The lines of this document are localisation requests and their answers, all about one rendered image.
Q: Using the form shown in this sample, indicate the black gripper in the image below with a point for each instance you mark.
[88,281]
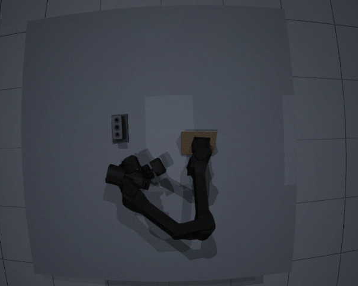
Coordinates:
[157,167]

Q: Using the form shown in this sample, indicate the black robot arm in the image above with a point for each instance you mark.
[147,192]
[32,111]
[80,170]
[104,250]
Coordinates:
[130,181]

